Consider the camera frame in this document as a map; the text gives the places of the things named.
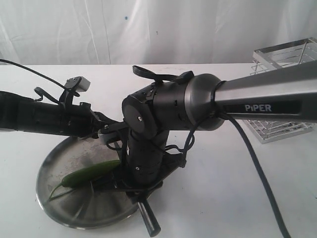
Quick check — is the green cucumber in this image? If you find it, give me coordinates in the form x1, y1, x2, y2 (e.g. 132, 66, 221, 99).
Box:
48, 160, 121, 201

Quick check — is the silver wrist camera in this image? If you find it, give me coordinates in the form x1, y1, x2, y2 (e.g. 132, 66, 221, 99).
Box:
64, 76, 91, 97
98, 122, 129, 144

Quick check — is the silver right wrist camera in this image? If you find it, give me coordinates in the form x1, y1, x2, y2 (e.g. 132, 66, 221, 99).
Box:
98, 122, 129, 144

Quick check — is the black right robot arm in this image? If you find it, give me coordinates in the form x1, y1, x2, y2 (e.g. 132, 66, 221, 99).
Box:
93, 61, 317, 199

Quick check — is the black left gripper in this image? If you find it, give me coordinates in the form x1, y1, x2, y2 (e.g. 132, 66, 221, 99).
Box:
60, 102, 119, 139

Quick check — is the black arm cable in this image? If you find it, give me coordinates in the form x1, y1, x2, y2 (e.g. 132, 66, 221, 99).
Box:
132, 64, 292, 238
0, 59, 82, 107

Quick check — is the round stainless steel plate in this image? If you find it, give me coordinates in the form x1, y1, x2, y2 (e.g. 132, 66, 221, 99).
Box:
36, 137, 138, 230

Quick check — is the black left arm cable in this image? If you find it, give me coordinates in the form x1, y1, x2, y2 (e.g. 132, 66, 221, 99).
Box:
0, 59, 82, 107

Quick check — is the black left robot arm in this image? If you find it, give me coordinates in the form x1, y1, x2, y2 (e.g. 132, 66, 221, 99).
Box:
0, 91, 118, 137

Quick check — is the white backdrop curtain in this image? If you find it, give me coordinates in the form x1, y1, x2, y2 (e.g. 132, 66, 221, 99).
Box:
0, 0, 317, 65

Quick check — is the steel wire utensil rack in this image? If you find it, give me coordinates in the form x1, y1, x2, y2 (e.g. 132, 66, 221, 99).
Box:
244, 37, 317, 145

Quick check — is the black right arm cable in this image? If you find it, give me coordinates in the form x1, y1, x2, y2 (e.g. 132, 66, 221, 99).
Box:
132, 64, 292, 238

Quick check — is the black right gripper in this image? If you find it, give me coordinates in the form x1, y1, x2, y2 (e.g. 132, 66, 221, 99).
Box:
92, 130, 186, 202

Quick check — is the black kitchen knife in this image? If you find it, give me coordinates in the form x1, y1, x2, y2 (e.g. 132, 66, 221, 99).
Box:
137, 197, 161, 238

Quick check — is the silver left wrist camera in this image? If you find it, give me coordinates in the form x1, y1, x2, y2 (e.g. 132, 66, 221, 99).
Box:
64, 76, 91, 97

